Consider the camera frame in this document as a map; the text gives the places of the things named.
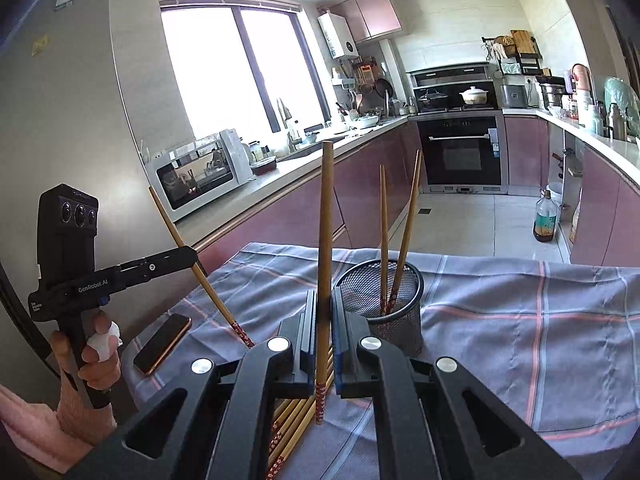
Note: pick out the pink wall cabinet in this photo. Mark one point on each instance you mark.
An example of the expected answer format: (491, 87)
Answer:
(375, 15)

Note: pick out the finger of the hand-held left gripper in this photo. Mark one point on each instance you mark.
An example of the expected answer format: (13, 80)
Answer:
(160, 264)

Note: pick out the cooking oil bottle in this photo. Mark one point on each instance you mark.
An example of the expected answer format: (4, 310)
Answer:
(545, 220)

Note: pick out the person's left hand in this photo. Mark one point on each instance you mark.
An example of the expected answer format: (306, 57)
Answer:
(97, 372)

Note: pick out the grey plaid tablecloth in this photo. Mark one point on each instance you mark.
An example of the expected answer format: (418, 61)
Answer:
(500, 335)

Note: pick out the steel steamer pot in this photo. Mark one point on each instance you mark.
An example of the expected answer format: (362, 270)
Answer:
(552, 95)

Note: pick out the white bowl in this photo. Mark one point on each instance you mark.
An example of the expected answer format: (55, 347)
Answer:
(365, 121)

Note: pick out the steel range hood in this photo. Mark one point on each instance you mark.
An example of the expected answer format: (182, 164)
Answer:
(450, 74)

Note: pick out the white casserole pot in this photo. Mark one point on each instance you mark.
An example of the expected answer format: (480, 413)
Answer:
(474, 96)

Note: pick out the steel kitchen faucet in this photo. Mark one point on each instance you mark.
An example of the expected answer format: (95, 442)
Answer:
(287, 125)

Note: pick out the black lidded wok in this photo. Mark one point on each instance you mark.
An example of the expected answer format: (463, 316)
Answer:
(432, 100)

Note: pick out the kitchen window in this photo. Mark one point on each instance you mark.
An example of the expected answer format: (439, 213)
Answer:
(210, 70)

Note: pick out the person's left forearm pink sleeve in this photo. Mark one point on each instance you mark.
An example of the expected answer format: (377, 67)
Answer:
(30, 430)

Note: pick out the dark thermos flask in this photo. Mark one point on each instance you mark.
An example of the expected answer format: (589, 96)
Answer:
(617, 120)

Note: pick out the black built-in oven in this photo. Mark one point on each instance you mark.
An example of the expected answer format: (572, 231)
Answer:
(460, 160)

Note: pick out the white water heater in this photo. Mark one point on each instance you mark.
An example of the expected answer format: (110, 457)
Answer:
(337, 35)

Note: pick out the bunch of wooden chopsticks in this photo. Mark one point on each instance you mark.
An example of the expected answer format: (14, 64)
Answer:
(290, 425)

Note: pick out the black smartphone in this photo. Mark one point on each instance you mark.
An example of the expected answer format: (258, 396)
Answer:
(162, 342)

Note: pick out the green covered fan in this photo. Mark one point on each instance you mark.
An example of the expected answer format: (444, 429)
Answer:
(622, 100)

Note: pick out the silver refrigerator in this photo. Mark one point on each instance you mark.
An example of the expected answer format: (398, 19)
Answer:
(60, 135)

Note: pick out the white finger bandage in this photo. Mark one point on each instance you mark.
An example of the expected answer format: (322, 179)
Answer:
(102, 342)

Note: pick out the pink base cabinets long run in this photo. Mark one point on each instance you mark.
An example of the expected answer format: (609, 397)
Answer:
(295, 195)

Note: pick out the pink base cabinets curved run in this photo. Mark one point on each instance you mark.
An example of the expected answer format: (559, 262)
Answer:
(605, 210)

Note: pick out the black frying pan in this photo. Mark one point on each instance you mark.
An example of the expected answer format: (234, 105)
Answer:
(384, 87)

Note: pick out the pink kettle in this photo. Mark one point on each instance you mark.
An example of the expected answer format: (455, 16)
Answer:
(582, 82)

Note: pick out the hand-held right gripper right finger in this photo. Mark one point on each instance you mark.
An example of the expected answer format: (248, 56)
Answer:
(337, 342)

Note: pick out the white countertop oven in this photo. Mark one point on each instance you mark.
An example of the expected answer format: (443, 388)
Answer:
(200, 180)

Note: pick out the black mesh holder cup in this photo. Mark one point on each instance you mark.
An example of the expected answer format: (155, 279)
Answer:
(400, 330)

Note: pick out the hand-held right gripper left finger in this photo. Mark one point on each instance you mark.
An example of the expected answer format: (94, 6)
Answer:
(311, 332)

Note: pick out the black storage rack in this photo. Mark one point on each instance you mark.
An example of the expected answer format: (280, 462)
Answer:
(520, 52)

